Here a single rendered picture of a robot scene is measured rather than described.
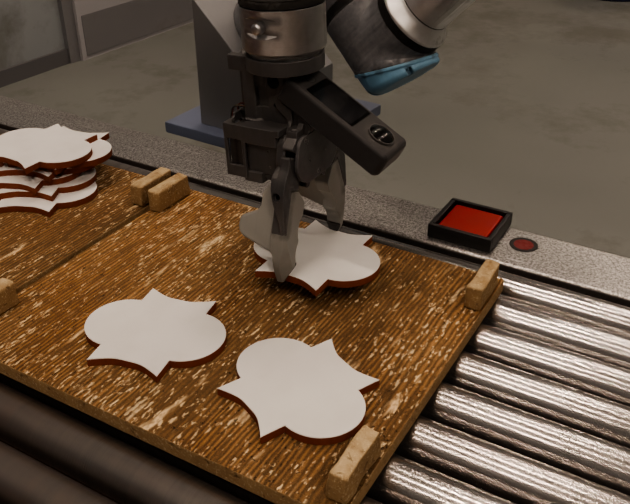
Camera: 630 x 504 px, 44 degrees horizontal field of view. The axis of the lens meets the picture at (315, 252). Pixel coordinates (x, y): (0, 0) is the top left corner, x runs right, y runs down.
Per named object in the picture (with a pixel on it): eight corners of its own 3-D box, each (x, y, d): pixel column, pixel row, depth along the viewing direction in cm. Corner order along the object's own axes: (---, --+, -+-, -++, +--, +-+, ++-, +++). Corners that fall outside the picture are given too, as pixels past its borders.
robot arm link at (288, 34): (341, -5, 69) (291, 16, 63) (342, 47, 71) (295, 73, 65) (269, -11, 72) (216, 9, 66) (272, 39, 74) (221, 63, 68)
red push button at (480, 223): (455, 213, 96) (456, 203, 95) (502, 225, 94) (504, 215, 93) (435, 235, 92) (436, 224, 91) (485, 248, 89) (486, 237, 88)
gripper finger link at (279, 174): (286, 231, 75) (301, 141, 74) (302, 235, 75) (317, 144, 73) (260, 232, 71) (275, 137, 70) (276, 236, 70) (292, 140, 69)
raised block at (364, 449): (362, 445, 60) (363, 419, 59) (384, 454, 60) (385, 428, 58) (323, 498, 56) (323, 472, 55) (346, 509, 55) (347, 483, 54)
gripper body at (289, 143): (270, 153, 81) (261, 35, 75) (344, 167, 77) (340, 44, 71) (226, 181, 75) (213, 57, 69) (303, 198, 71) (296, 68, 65)
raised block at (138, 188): (162, 185, 98) (160, 165, 97) (174, 188, 97) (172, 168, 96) (130, 204, 94) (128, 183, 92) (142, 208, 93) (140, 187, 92)
